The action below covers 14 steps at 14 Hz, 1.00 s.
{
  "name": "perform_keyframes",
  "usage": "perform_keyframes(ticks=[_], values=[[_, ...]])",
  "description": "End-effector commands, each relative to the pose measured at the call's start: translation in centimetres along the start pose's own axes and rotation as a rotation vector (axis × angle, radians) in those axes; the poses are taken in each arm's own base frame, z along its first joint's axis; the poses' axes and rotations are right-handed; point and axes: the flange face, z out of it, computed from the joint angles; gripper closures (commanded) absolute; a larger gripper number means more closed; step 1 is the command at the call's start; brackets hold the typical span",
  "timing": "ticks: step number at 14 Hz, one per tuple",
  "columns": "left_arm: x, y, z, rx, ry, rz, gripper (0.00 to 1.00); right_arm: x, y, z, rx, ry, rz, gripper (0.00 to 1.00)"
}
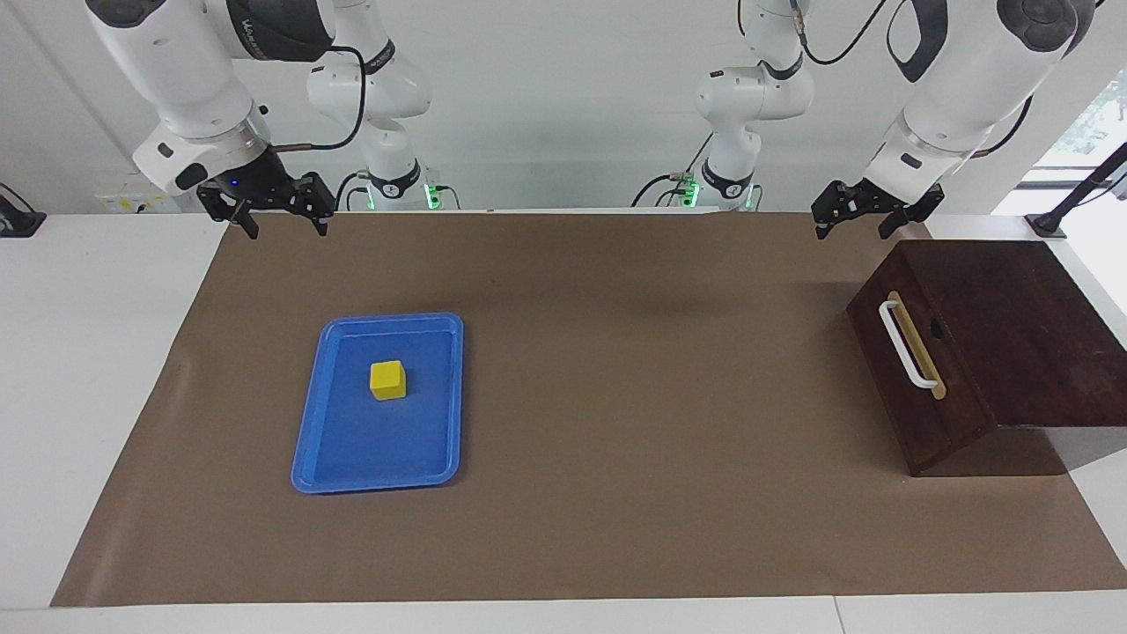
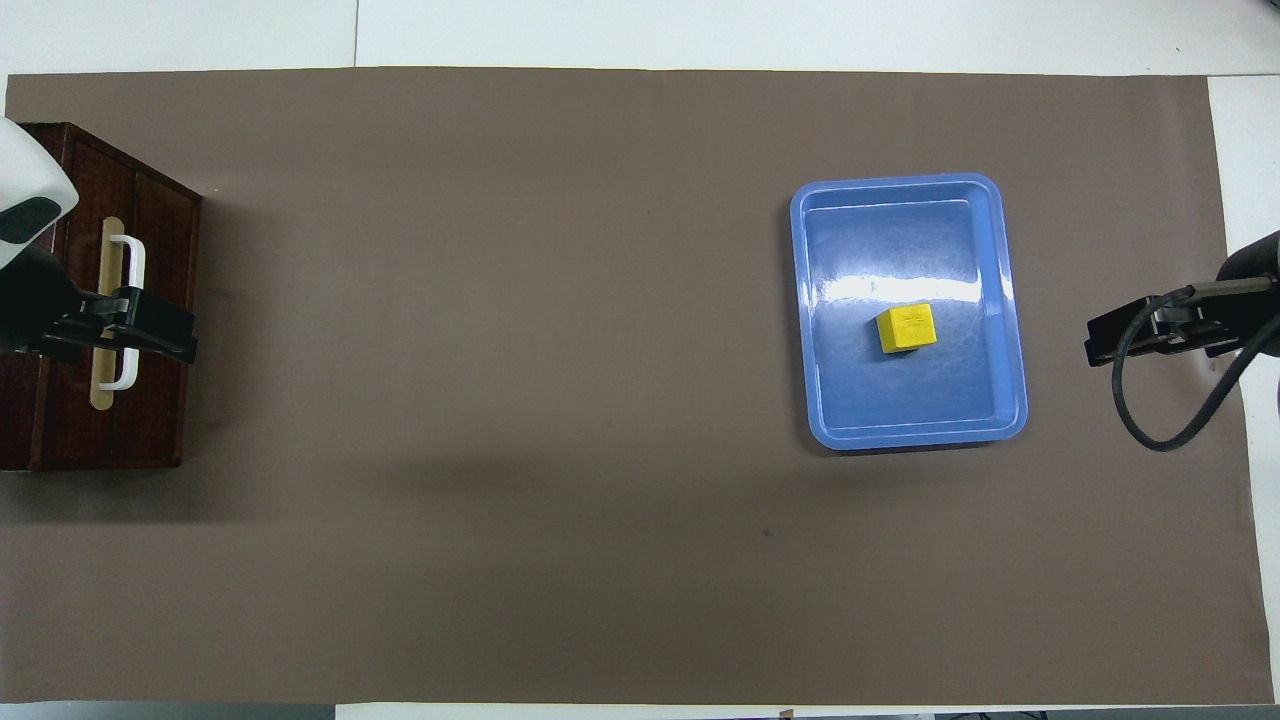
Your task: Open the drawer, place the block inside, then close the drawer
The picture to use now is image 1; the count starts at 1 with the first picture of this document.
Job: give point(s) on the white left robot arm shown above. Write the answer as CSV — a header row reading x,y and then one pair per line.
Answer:
x,y
960,97

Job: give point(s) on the small black stand base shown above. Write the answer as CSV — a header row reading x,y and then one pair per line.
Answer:
x,y
18,222

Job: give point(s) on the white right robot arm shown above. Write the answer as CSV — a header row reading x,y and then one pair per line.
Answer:
x,y
176,70

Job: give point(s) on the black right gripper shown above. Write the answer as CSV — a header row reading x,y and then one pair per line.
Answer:
x,y
251,180

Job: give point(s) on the dark wooden cabinet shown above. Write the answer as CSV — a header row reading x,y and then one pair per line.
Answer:
x,y
1039,335

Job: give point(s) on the white wall socket box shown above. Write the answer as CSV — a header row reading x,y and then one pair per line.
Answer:
x,y
141,198

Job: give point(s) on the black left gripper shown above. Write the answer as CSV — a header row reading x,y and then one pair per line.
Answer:
x,y
880,201

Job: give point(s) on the bright window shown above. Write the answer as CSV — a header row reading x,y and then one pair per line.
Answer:
x,y
1092,123

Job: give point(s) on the blue plastic tray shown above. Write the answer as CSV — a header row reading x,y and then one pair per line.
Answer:
x,y
370,440

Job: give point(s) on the brown paper table mat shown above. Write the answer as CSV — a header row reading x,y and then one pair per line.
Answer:
x,y
616,440

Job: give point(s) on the black stand with slanted pole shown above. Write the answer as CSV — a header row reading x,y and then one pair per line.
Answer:
x,y
1079,189

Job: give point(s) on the yellow block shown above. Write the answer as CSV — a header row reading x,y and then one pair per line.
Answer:
x,y
387,380

